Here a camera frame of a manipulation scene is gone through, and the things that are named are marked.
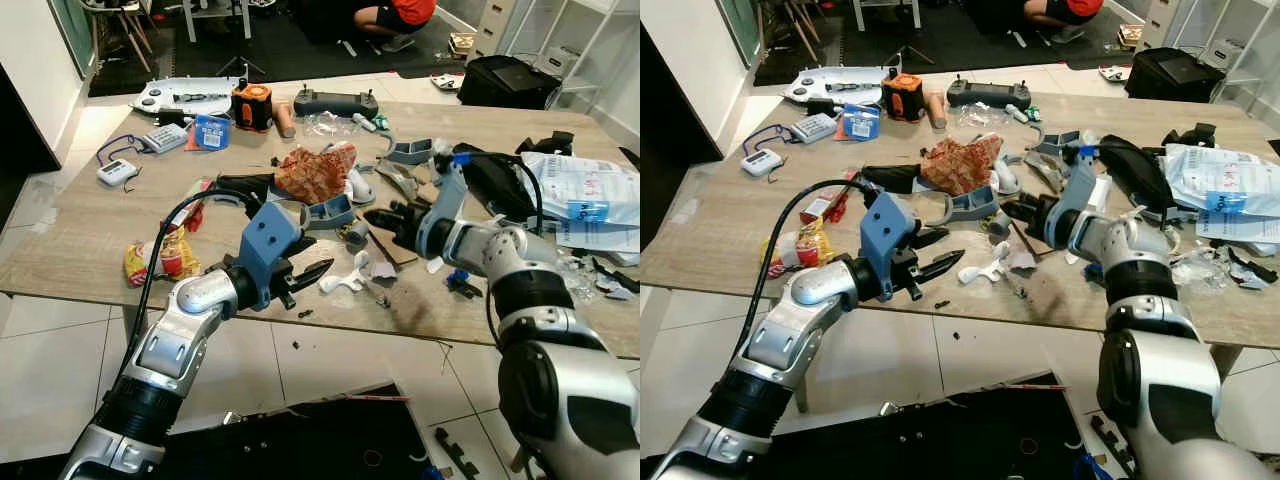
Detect white crumpled plastic piece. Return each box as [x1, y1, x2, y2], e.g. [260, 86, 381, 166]
[317, 249, 374, 297]
[957, 242, 1014, 287]

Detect grey plastic tray part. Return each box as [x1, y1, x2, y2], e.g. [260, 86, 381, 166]
[944, 184, 1002, 224]
[304, 192, 358, 233]

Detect red patterned crumpled paper bag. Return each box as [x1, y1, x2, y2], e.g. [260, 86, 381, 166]
[919, 132, 1005, 198]
[274, 142, 359, 207]

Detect flat black pouch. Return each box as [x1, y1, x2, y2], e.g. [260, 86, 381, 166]
[214, 172, 283, 203]
[861, 162, 927, 195]

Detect small blue and black part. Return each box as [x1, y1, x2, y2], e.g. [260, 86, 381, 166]
[446, 267, 484, 300]

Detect clear plastic bag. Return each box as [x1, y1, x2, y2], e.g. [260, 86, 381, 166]
[955, 101, 1019, 130]
[303, 110, 369, 138]

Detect black fabric bag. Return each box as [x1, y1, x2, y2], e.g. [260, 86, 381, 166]
[1095, 134, 1178, 213]
[455, 143, 542, 225]

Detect small red box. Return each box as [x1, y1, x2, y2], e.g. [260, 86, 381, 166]
[178, 180, 217, 234]
[799, 189, 850, 225]

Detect yellow and red snack packet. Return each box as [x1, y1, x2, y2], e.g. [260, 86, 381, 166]
[761, 217, 838, 280]
[122, 224, 202, 289]

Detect black remote controller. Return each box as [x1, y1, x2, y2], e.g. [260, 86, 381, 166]
[945, 78, 1034, 112]
[292, 88, 380, 122]

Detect blue printed packet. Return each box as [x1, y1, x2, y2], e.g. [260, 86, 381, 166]
[192, 113, 234, 152]
[841, 103, 882, 142]

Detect orange and black device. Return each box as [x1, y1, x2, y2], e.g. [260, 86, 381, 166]
[231, 82, 274, 134]
[881, 72, 924, 124]

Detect grey keypad device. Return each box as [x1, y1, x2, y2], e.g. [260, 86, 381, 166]
[789, 112, 840, 145]
[139, 122, 190, 155]

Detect black crumpled glove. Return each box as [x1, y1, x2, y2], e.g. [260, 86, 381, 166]
[518, 129, 577, 157]
[1163, 121, 1218, 150]

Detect black carry case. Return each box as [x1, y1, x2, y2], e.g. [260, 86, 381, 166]
[1124, 46, 1227, 104]
[457, 54, 562, 112]

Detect clear crumpled plastic wrap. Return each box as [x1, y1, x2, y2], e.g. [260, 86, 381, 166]
[553, 249, 602, 303]
[1168, 244, 1237, 293]

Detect white plastic mailer bag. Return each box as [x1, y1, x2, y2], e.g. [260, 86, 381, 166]
[518, 151, 641, 255]
[1163, 142, 1280, 247]

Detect crouching person in red shirt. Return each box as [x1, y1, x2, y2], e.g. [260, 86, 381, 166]
[352, 0, 439, 54]
[1021, 0, 1107, 45]

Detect black tripod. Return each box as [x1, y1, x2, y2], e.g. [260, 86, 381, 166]
[879, 28, 937, 68]
[214, 38, 267, 80]

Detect white drawer cabinet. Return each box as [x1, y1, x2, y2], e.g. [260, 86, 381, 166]
[1139, 0, 1183, 48]
[471, 0, 522, 58]

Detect black torn plastic pieces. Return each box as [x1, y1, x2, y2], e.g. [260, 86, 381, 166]
[1224, 244, 1278, 293]
[589, 257, 641, 303]

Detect wooden legged chair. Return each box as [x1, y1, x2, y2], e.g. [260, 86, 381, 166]
[754, 0, 823, 63]
[79, 0, 157, 74]

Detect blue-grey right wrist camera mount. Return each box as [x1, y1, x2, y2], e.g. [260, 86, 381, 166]
[414, 158, 473, 263]
[1044, 148, 1103, 251]

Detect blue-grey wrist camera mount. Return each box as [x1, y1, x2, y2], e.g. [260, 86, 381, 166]
[236, 199, 307, 312]
[857, 192, 923, 302]
[414, 158, 473, 263]
[1044, 148, 1103, 251]

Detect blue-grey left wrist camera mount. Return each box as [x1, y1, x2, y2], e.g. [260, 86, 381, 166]
[236, 199, 307, 312]
[857, 192, 923, 302]

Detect grey plastic bracket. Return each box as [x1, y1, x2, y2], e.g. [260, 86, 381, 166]
[1029, 129, 1082, 157]
[384, 137, 437, 167]

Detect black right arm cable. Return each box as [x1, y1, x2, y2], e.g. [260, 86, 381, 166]
[452, 150, 547, 239]
[1088, 140, 1161, 201]

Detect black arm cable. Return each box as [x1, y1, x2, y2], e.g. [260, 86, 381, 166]
[136, 187, 267, 346]
[733, 178, 883, 363]
[1088, 140, 1161, 201]
[452, 150, 547, 239]

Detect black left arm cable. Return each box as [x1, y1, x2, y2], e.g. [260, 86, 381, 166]
[136, 187, 267, 346]
[733, 178, 883, 363]

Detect small white device with lanyard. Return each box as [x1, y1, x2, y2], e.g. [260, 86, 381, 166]
[96, 133, 153, 189]
[740, 124, 801, 180]

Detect white metal shelf frame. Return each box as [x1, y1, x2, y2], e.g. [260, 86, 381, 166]
[1185, 0, 1280, 116]
[520, 0, 641, 126]

